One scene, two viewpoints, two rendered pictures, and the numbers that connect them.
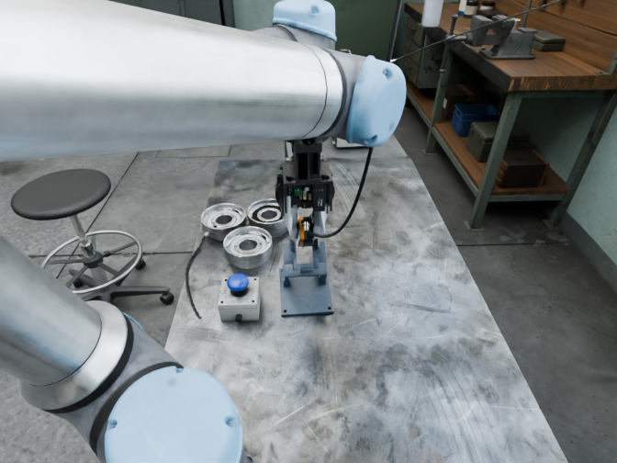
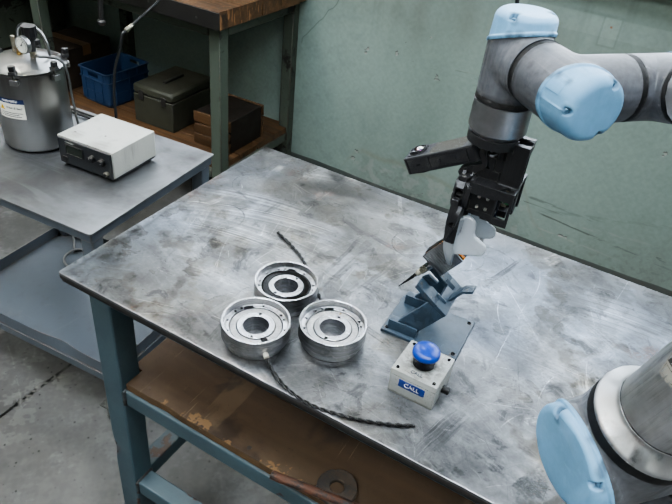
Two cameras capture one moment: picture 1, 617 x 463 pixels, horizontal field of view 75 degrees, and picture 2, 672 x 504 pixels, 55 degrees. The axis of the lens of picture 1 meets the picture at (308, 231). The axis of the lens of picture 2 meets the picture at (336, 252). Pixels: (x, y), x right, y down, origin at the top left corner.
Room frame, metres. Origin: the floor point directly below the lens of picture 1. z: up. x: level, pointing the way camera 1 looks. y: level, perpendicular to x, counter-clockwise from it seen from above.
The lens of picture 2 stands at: (0.33, 0.78, 1.50)
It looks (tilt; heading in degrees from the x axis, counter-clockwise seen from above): 36 degrees down; 299
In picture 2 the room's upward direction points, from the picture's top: 7 degrees clockwise
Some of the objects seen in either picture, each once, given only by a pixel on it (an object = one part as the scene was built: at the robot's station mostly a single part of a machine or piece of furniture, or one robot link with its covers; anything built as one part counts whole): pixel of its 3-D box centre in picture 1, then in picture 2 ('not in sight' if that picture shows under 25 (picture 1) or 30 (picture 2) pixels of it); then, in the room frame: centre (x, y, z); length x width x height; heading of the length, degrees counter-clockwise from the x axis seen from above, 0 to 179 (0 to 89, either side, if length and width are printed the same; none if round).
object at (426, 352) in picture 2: (239, 288); (424, 360); (0.52, 0.13, 0.85); 0.04 x 0.04 x 0.05
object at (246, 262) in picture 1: (248, 247); (332, 331); (0.67, 0.13, 0.82); 0.10 x 0.10 x 0.04
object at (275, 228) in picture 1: (269, 217); (286, 289); (0.79, 0.09, 0.82); 0.10 x 0.10 x 0.04
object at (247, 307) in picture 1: (240, 300); (424, 375); (0.52, 0.13, 0.82); 0.08 x 0.07 x 0.05; 2
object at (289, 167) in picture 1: (306, 166); (490, 173); (0.53, 0.00, 1.10); 0.09 x 0.08 x 0.12; 5
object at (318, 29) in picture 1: (303, 51); (517, 57); (0.54, 0.01, 1.26); 0.09 x 0.08 x 0.11; 140
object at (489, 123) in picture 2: not in sight; (500, 116); (0.54, 0.00, 1.18); 0.08 x 0.08 x 0.05
